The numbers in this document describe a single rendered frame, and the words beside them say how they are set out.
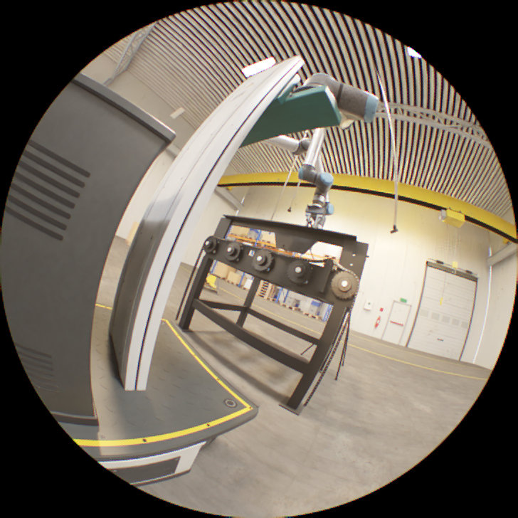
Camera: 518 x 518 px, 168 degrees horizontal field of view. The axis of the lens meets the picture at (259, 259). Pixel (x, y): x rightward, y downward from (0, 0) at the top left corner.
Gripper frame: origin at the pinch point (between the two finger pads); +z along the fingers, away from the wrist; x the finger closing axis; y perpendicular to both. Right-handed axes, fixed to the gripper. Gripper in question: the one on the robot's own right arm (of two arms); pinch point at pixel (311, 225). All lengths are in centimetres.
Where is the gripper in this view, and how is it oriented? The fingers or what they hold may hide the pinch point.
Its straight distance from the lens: 118.6
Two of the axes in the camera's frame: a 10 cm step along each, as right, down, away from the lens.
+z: -3.6, 9.2, -1.2
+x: 8.0, 2.4, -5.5
